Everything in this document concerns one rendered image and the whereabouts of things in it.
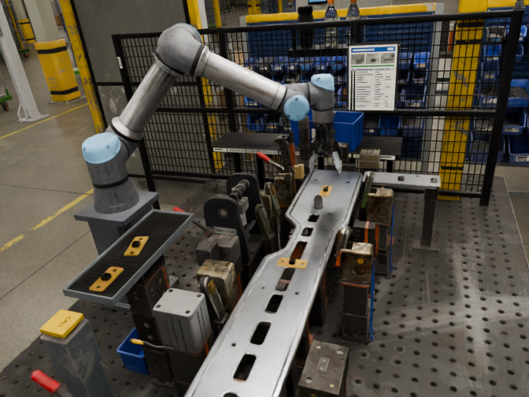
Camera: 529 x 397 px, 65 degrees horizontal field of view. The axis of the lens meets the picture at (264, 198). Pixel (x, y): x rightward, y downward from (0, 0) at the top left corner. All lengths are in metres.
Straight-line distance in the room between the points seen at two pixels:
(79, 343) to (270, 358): 0.40
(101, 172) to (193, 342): 0.66
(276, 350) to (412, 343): 0.57
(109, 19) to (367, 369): 3.27
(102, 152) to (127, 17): 2.44
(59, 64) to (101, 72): 4.77
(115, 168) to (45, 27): 7.46
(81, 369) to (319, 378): 0.48
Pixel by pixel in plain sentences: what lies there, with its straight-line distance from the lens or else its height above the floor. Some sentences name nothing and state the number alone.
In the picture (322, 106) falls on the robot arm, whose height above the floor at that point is 1.34.
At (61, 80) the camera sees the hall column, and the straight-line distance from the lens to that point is 8.82.
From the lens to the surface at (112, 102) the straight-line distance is 4.07.
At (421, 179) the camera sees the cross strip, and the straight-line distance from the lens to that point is 1.71.
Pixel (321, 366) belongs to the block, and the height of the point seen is 1.03.
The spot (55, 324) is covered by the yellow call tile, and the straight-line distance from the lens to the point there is 0.96.
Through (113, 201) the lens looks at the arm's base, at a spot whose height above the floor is 1.14.
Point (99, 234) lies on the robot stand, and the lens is 1.51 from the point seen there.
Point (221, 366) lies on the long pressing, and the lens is 0.98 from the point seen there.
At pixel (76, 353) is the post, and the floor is 1.10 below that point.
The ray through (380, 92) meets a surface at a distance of 2.01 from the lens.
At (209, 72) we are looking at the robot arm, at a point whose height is 1.51.
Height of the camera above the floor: 1.73
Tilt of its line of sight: 28 degrees down
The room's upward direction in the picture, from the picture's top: 6 degrees counter-clockwise
